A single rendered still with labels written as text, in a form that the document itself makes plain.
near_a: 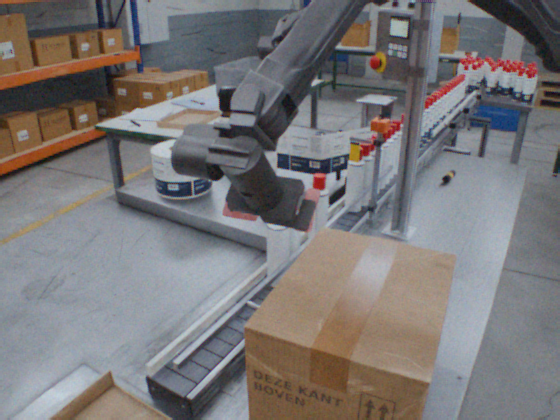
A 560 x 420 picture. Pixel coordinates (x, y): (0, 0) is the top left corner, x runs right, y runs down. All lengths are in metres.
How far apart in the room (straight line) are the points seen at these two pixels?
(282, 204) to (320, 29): 0.24
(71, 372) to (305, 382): 0.55
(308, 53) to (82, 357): 0.76
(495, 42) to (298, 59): 8.22
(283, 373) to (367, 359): 0.12
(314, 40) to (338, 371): 0.42
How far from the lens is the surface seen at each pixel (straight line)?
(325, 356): 0.57
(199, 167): 0.59
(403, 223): 1.41
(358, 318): 0.62
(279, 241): 0.99
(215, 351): 0.92
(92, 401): 0.95
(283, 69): 0.59
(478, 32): 8.76
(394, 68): 1.33
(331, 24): 0.62
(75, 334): 1.11
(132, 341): 1.05
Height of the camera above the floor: 1.51
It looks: 26 degrees down
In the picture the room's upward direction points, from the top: straight up
